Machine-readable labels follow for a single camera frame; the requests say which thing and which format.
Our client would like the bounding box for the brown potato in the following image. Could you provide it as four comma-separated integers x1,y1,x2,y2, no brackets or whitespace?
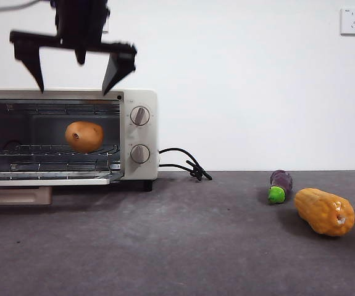
65,120,104,154

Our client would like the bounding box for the white wall socket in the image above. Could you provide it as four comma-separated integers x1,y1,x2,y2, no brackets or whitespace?
340,8,355,36

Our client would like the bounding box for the cream toaster oven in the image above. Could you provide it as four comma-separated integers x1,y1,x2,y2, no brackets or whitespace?
0,88,159,192

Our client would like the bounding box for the purple toy eggplant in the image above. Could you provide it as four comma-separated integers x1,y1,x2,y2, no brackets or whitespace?
267,169,293,205

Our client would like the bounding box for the yellow toy corn cob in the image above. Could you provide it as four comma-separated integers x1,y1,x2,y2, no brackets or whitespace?
293,187,355,238

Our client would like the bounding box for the cream oven knob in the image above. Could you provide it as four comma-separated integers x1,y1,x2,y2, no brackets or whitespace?
130,144,151,164
130,106,151,126

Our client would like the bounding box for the metal wire oven rack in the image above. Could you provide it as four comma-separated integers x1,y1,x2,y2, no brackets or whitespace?
0,144,120,158

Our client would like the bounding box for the black oven power cable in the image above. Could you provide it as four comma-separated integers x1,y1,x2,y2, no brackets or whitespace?
159,147,213,182

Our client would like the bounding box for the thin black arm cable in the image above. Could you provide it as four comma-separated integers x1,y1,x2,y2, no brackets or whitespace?
0,0,47,12

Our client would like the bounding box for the glass oven door with handle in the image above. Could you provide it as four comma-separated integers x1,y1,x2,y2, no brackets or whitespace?
0,171,125,207

